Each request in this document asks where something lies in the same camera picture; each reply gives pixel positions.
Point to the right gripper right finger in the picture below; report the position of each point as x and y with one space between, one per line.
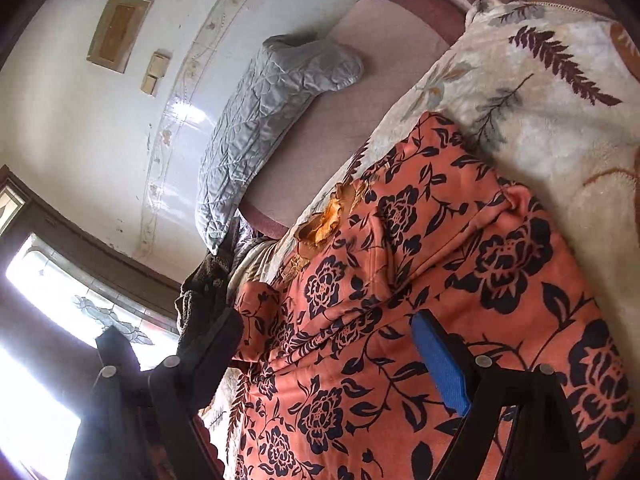
543 441

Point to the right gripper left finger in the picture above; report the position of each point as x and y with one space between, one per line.
141 424

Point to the orange black floral garment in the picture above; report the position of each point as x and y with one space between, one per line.
337 388

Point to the dark brown fleece garment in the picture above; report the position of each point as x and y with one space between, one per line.
204 294

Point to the brown framed window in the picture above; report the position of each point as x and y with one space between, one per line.
60 289

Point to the cream leaf pattern blanket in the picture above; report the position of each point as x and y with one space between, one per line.
546 96

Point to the grey quilted pillow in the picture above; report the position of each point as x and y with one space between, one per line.
281 81

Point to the pink bed sheet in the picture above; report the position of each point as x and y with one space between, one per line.
397 41

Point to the beige wall switch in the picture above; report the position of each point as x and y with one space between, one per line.
155 72

